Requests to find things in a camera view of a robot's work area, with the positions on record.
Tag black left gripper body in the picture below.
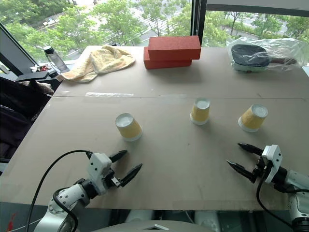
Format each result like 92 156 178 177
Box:
103 167 122 189

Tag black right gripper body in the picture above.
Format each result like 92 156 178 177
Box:
252 154 269 179

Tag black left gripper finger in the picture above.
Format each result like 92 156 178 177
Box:
120 163 143 188
108 149 128 163

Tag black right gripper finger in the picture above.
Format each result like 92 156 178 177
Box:
237 143 264 156
226 159 258 184

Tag yellow paper cup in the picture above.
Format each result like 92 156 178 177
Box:
189 97 211 126
115 113 143 142
238 103 269 133

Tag pale green flat case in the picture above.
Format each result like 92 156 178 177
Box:
232 61 267 74

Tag dark blue table tennis paddle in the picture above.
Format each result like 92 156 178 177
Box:
231 44 298 68

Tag pale yellow towel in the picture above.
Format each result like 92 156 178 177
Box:
61 44 137 84

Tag red brick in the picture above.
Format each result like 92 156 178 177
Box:
143 46 193 71
147 35 202 62

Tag clear plastic bag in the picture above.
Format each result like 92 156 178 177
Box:
226 36 309 73

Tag dark clothing on chair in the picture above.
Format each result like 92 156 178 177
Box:
0 77 55 163

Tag clear bottle with black cap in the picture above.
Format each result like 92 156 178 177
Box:
43 45 70 73

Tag black chair armrest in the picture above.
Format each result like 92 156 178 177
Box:
15 70 59 83

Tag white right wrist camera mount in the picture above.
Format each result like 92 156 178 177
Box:
262 144 282 183

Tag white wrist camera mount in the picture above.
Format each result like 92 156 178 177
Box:
86 152 114 195
262 144 282 183

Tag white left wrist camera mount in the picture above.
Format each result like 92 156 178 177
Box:
86 152 114 195

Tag black window frame post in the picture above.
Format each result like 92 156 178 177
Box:
190 0 209 48

